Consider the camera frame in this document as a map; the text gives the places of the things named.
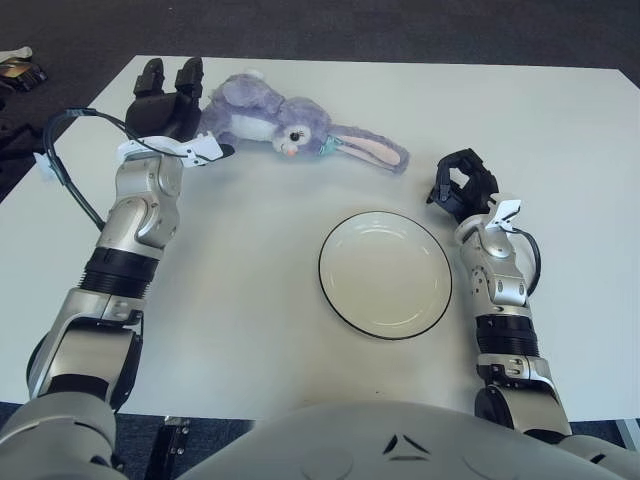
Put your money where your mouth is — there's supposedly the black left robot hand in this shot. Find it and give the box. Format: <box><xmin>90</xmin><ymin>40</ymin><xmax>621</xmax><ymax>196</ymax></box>
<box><xmin>123</xmin><ymin>56</ymin><xmax>236</xmax><ymax>161</ymax></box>

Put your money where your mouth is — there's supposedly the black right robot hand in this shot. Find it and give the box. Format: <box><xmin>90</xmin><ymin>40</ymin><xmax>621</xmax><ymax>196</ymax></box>
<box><xmin>425</xmin><ymin>147</ymin><xmax>501</xmax><ymax>216</ymax></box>

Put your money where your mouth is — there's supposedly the purple plush bunny doll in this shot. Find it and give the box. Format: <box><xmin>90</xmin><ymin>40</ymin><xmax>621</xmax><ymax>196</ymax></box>
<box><xmin>199</xmin><ymin>67</ymin><xmax>411</xmax><ymax>176</ymax></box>

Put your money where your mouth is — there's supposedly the white plate with black rim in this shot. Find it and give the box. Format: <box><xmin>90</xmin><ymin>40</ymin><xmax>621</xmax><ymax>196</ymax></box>
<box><xmin>318</xmin><ymin>211</ymin><xmax>454</xmax><ymax>342</ymax></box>

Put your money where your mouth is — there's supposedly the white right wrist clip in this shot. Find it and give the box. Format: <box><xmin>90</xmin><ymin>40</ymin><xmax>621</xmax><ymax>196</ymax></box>
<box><xmin>487</xmin><ymin>198</ymin><xmax>524</xmax><ymax>232</ymax></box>

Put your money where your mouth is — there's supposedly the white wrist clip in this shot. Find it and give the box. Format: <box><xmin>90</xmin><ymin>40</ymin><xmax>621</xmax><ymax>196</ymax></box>
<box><xmin>117</xmin><ymin>130</ymin><xmax>224</xmax><ymax>169</ymax></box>
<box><xmin>487</xmin><ymin>198</ymin><xmax>524</xmax><ymax>232</ymax></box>

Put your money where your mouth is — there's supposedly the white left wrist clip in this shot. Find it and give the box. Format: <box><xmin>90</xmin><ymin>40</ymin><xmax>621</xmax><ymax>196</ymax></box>
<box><xmin>117</xmin><ymin>130</ymin><xmax>224</xmax><ymax>169</ymax></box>

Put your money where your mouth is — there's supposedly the black office chair base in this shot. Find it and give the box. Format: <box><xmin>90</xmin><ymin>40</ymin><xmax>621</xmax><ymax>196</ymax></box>
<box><xmin>0</xmin><ymin>119</ymin><xmax>41</xmax><ymax>161</ymax></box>

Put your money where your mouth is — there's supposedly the black and gold box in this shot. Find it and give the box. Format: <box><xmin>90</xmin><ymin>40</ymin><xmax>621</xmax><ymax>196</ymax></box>
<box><xmin>0</xmin><ymin>58</ymin><xmax>49</xmax><ymax>92</ymax></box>

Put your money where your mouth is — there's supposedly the grey robot torso shell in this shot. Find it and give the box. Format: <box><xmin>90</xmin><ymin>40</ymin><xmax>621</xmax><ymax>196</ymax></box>
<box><xmin>184</xmin><ymin>402</ymin><xmax>640</xmax><ymax>480</ymax></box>

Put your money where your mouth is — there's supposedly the grey table leg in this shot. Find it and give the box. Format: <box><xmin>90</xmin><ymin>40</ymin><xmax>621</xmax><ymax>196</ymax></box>
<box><xmin>617</xmin><ymin>417</ymin><xmax>640</xmax><ymax>446</ymax></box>

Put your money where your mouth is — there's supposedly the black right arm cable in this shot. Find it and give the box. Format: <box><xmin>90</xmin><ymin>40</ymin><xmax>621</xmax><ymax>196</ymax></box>
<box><xmin>509</xmin><ymin>227</ymin><xmax>542</xmax><ymax>301</ymax></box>

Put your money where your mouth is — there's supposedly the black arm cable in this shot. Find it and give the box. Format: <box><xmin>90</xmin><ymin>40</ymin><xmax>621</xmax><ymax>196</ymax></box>
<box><xmin>509</xmin><ymin>227</ymin><xmax>542</xmax><ymax>301</ymax></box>
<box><xmin>42</xmin><ymin>107</ymin><xmax>146</xmax><ymax>231</ymax></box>

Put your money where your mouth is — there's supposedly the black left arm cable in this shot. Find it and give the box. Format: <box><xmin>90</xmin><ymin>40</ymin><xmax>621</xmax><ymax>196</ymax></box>
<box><xmin>42</xmin><ymin>107</ymin><xmax>146</xmax><ymax>231</ymax></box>

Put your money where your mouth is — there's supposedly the black metal bracket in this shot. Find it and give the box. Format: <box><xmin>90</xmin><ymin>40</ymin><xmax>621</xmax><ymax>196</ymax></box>
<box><xmin>149</xmin><ymin>414</ymin><xmax>191</xmax><ymax>480</ymax></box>

